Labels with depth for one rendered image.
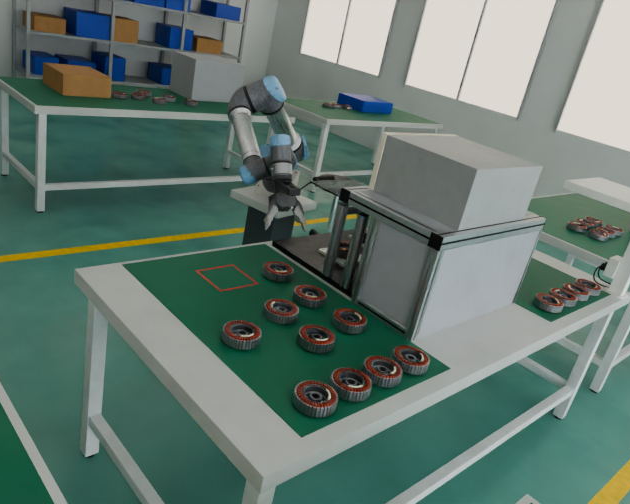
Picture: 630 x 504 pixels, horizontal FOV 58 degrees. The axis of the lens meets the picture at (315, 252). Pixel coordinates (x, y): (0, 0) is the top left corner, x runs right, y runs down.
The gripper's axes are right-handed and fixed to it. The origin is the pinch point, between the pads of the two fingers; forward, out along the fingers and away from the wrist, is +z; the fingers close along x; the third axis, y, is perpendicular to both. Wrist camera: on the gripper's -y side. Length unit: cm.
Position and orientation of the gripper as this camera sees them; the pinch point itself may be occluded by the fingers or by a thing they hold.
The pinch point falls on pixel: (286, 230)
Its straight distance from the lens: 200.7
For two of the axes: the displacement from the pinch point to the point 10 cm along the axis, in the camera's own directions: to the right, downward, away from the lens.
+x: -9.0, -0.2, -4.4
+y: -4.3, 1.5, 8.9
